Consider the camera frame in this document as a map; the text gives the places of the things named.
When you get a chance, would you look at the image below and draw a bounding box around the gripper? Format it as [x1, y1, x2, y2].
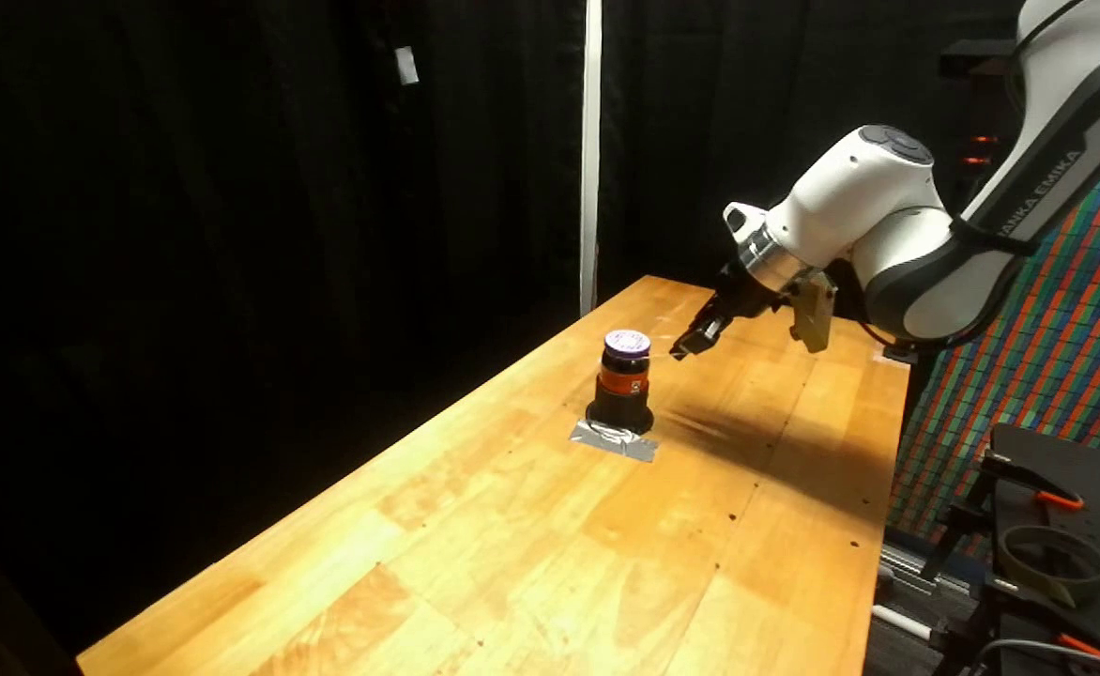
[668, 263, 787, 361]

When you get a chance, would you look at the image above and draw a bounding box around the black cup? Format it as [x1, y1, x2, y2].
[585, 390, 656, 437]

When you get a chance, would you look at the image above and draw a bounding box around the dark jar with purple lid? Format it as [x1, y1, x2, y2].
[599, 329, 653, 399]

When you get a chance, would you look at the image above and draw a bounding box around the piece of silver tape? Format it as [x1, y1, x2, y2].
[568, 419, 660, 464]

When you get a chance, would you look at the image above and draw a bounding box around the white pole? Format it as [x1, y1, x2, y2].
[579, 0, 603, 317]

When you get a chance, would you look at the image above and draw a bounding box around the colourful patterned panel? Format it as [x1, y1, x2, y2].
[886, 131, 1100, 555]

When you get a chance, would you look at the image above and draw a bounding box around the roll of tape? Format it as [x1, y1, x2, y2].
[995, 524, 1100, 607]

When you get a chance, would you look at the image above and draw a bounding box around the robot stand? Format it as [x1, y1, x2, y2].
[874, 422, 1100, 676]

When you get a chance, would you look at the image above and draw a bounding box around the black curtain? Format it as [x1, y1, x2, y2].
[0, 0, 1020, 676]

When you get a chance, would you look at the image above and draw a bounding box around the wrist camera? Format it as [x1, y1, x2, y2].
[787, 269, 838, 355]

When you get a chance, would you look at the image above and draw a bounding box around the black clamp with orange handle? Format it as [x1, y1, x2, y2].
[1053, 631, 1100, 664]
[980, 451, 1087, 513]

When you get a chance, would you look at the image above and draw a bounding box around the grey cable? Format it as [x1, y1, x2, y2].
[968, 638, 1100, 676]

